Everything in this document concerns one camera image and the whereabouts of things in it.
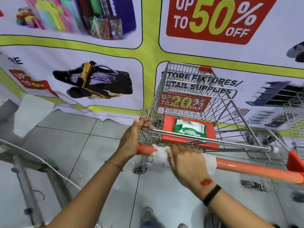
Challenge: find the person's left hand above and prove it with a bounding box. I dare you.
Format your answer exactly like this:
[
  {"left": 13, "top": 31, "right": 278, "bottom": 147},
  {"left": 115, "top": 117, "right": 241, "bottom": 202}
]
[{"left": 115, "top": 117, "right": 155, "bottom": 165}]

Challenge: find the person's right hand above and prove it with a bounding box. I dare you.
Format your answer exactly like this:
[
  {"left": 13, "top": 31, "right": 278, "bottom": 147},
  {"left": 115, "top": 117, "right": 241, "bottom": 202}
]
[{"left": 167, "top": 143, "right": 220, "bottom": 200}]

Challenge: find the white wet wipe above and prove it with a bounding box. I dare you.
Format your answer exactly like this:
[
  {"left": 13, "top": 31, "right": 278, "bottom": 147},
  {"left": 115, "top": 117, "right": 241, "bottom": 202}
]
[{"left": 152, "top": 144, "right": 217, "bottom": 175}]

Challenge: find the metal shopping cart orange handle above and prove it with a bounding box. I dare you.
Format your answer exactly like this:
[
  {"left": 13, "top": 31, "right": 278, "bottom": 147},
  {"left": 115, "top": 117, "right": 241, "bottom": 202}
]
[{"left": 133, "top": 61, "right": 304, "bottom": 193}]

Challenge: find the person's right forearm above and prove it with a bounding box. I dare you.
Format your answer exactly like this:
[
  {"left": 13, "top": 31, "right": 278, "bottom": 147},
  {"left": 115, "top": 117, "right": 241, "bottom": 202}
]
[{"left": 203, "top": 186, "right": 276, "bottom": 228}]

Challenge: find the person's left forearm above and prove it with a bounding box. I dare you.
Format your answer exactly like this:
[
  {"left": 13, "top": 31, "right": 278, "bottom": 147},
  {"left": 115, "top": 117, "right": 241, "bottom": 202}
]
[{"left": 47, "top": 160, "right": 124, "bottom": 228}]

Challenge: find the orange plastic cart seat flap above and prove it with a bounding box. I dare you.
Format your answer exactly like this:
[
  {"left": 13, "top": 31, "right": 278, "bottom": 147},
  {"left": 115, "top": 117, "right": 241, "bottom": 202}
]
[{"left": 162, "top": 115, "right": 220, "bottom": 150}]

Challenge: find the green wipes packet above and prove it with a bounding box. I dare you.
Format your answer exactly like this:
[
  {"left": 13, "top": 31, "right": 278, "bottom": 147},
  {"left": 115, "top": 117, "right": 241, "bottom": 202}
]
[{"left": 173, "top": 117, "right": 206, "bottom": 138}]

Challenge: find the black wristband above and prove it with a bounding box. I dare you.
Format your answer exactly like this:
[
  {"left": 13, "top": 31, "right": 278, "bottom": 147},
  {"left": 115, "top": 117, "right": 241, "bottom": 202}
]
[{"left": 203, "top": 185, "right": 222, "bottom": 207}]

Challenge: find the grey shoe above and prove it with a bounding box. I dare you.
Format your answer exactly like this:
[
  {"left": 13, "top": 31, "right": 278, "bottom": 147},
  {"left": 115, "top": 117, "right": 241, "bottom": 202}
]
[{"left": 140, "top": 207, "right": 158, "bottom": 228}]

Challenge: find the grey metal stand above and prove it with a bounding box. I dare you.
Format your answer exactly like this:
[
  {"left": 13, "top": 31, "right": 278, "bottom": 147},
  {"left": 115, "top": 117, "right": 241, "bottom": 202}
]
[{"left": 0, "top": 145, "right": 72, "bottom": 228}]

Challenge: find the thin thread bracelet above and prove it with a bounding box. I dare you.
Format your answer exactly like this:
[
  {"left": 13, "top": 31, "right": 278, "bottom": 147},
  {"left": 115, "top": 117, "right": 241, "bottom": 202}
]
[{"left": 104, "top": 160, "right": 124, "bottom": 172}]

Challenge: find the printed advertising wall banner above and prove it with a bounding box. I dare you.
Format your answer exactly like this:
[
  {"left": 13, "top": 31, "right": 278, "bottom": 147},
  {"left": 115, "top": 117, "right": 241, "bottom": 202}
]
[{"left": 0, "top": 0, "right": 304, "bottom": 150}]

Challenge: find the white cable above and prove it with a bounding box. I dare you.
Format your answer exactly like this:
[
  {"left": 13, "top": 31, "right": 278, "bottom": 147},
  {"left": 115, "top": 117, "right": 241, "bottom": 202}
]
[{"left": 0, "top": 139, "right": 82, "bottom": 191}]

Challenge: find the metal wire basket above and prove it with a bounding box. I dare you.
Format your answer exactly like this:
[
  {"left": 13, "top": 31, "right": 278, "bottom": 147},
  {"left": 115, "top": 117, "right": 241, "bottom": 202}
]
[{"left": 283, "top": 92, "right": 304, "bottom": 151}]

